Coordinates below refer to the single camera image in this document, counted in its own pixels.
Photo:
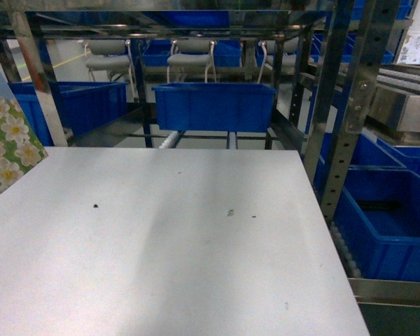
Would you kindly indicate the flower gift bag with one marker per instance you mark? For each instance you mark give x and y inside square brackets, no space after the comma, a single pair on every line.
[20,149]

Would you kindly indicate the blue bin behind table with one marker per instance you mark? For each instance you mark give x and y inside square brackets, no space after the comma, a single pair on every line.
[230,107]

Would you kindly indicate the blue bin at left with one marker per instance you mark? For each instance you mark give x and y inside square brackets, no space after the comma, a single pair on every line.
[87,106]

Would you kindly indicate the blue bin lower right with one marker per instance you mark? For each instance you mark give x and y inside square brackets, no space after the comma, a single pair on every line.
[378,216]

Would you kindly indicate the grey chair with white frame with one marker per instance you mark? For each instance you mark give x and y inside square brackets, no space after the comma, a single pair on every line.
[192,53]

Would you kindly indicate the steel perforated rack post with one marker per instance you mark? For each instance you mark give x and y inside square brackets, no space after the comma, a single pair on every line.
[354,101]

